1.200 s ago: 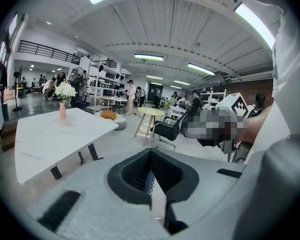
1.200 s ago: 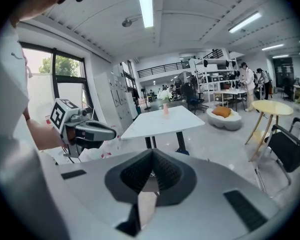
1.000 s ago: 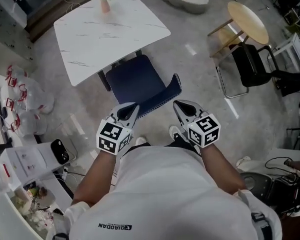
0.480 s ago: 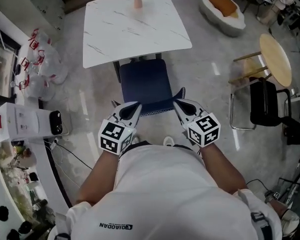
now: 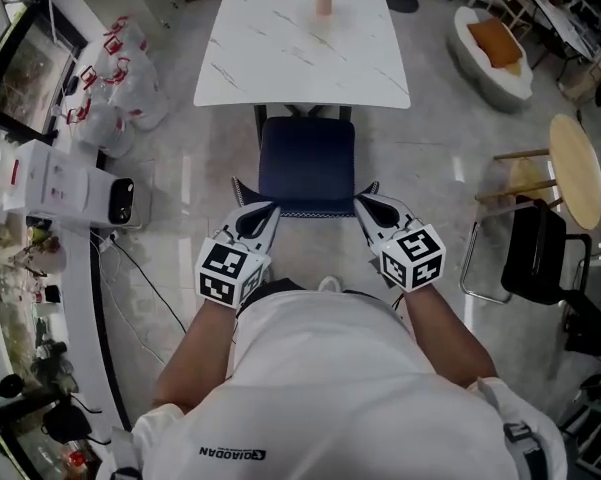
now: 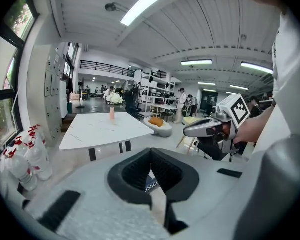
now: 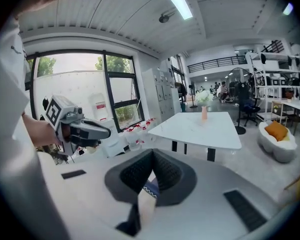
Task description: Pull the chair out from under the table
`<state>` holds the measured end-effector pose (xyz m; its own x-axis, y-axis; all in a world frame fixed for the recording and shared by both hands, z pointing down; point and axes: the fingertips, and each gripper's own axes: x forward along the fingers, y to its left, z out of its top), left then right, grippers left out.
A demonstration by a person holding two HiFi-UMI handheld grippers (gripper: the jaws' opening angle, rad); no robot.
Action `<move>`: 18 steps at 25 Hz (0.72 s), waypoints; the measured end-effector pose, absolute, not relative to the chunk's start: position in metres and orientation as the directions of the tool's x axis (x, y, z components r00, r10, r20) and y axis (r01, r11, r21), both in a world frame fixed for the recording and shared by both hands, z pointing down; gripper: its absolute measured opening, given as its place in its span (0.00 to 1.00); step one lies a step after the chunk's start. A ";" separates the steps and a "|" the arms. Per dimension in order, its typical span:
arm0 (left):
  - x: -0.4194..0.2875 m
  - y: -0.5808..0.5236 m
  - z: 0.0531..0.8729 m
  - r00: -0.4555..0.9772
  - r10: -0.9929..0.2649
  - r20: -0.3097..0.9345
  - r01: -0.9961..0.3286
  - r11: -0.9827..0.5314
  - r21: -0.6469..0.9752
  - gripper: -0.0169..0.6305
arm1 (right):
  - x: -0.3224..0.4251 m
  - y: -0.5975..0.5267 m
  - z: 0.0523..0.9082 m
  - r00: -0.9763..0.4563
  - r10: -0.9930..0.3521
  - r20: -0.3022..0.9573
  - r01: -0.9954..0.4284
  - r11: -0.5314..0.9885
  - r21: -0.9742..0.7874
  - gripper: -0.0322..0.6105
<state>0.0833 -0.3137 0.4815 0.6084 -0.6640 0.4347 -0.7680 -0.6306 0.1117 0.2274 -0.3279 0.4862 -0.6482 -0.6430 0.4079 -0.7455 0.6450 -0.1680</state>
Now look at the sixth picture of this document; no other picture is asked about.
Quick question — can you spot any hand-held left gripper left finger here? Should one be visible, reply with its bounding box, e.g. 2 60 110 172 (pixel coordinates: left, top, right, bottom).
23 148 170 240

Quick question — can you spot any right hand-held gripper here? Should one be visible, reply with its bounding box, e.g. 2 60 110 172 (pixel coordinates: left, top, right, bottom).
183 93 250 154

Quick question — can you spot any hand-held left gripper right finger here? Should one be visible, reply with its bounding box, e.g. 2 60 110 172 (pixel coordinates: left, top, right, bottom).
151 148 249 240

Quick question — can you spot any person's right forearm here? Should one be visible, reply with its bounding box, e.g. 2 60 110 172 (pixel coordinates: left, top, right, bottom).
236 105 275 144

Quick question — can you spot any black cantilever office chair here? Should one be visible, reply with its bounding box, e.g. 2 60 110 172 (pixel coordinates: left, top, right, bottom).
196 135 231 162

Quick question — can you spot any white marble table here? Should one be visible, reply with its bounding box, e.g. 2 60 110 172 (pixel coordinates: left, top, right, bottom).
59 112 155 162

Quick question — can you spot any person's right hand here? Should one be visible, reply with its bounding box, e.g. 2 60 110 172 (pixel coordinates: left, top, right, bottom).
222 122 240 144

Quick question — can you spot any round wooden side table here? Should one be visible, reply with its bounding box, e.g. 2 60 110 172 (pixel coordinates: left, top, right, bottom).
176 116 206 155

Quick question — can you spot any white round lounge seat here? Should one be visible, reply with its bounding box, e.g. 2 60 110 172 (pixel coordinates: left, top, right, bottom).
143 116 173 138

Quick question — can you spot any orange cushion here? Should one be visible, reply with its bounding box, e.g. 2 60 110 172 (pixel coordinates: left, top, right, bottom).
148 116 164 128

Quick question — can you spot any white shelf rack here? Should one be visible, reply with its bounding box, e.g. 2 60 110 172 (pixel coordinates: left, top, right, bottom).
139 72 177 119

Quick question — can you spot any long ceiling light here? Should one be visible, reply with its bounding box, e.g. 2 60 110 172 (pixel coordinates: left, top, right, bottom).
120 0 175 27
240 61 274 75
180 59 213 67

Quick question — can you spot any group of clear water jugs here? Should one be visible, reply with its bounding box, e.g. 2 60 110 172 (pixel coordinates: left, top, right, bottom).
0 124 53 192

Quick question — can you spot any white flower bunch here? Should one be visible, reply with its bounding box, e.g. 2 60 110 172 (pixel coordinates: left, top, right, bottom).
106 92 124 107

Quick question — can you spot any person's white t-shirt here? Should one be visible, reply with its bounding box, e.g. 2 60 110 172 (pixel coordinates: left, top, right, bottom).
271 10 300 140

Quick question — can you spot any black balcony railing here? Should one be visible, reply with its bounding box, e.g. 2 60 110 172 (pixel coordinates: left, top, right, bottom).
79 60 168 79

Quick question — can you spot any grey metal locker cabinet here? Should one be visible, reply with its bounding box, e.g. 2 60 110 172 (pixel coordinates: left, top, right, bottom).
43 43 63 137

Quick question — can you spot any black framed window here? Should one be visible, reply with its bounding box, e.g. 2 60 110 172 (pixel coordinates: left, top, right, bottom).
0 0 39 157

